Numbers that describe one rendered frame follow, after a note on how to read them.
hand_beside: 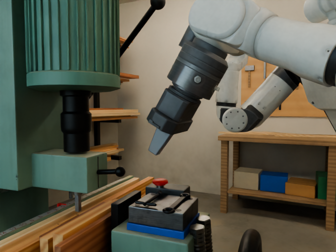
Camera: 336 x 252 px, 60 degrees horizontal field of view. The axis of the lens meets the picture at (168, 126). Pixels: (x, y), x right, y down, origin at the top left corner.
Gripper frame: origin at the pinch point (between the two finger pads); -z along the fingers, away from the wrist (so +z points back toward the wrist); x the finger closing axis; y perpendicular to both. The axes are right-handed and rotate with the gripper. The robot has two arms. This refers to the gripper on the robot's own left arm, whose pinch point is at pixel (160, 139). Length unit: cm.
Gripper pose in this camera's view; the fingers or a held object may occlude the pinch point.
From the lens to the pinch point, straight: 55.4
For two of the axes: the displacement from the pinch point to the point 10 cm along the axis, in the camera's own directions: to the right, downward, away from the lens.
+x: 3.7, -0.6, 9.3
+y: -8.1, -5.2, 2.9
